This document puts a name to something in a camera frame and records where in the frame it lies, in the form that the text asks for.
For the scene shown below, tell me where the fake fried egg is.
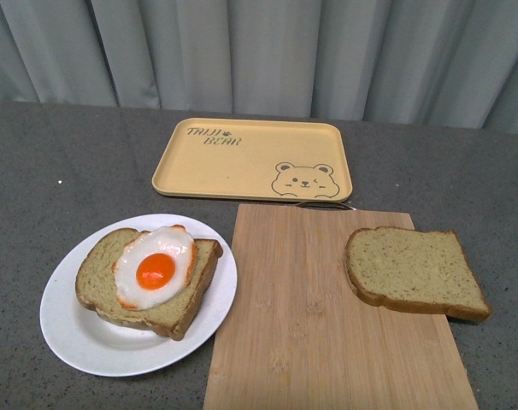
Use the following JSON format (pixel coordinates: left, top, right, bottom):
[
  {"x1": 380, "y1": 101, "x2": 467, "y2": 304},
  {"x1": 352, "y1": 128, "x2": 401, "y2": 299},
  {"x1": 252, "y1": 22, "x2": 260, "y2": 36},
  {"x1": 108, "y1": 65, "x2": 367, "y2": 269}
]
[{"x1": 112, "y1": 225, "x2": 197, "y2": 310}]

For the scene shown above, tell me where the bread slice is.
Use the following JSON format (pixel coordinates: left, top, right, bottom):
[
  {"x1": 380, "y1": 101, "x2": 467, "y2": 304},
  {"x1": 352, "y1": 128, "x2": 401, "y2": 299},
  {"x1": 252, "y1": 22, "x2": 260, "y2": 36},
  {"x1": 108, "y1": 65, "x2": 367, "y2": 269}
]
[
  {"x1": 75, "y1": 228, "x2": 223, "y2": 341},
  {"x1": 345, "y1": 226, "x2": 492, "y2": 322}
]

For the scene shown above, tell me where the white round plate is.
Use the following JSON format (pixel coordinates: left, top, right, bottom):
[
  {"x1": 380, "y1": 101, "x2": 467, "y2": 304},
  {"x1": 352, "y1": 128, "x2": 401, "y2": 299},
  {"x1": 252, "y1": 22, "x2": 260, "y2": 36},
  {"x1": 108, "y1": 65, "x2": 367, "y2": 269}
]
[{"x1": 39, "y1": 214, "x2": 238, "y2": 377}]

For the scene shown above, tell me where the yellow bear serving tray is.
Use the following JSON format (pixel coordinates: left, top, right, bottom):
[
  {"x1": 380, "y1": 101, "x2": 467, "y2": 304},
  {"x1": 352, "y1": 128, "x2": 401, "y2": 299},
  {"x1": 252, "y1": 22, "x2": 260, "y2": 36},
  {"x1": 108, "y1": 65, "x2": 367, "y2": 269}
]
[{"x1": 151, "y1": 118, "x2": 353, "y2": 202}]

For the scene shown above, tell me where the bamboo cutting board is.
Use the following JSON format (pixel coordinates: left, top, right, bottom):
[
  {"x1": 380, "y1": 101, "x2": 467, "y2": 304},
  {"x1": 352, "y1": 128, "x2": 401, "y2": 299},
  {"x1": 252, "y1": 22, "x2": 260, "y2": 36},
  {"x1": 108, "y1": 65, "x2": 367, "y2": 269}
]
[{"x1": 204, "y1": 204, "x2": 477, "y2": 409}]

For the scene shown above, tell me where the grey pleated curtain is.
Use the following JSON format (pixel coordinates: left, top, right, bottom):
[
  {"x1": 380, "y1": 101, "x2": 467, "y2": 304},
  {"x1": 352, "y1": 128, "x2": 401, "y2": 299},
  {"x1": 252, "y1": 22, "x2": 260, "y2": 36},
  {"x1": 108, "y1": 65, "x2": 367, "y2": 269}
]
[{"x1": 0, "y1": 1, "x2": 518, "y2": 133}]

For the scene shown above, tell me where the metal cutting board handle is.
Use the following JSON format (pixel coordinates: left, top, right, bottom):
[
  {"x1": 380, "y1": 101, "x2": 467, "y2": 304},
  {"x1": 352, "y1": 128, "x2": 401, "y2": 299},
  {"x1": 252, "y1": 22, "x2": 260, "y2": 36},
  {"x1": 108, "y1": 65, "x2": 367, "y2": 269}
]
[{"x1": 296, "y1": 201, "x2": 356, "y2": 211}]

